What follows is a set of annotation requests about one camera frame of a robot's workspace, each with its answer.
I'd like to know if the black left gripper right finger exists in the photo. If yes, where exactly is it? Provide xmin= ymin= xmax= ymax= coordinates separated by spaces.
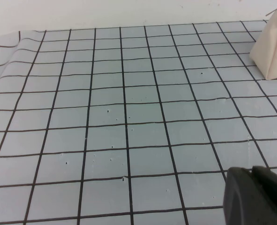
xmin=250 ymin=165 xmax=277 ymax=225

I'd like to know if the blue-grey black grid mat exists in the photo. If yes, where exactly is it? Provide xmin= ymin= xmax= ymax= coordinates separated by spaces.
xmin=0 ymin=20 xmax=277 ymax=225

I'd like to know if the cream canvas pencil case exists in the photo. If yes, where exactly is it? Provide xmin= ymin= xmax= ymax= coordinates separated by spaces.
xmin=249 ymin=3 xmax=277 ymax=81

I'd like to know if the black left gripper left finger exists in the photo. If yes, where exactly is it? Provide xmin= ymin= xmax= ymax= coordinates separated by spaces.
xmin=223 ymin=166 xmax=270 ymax=225

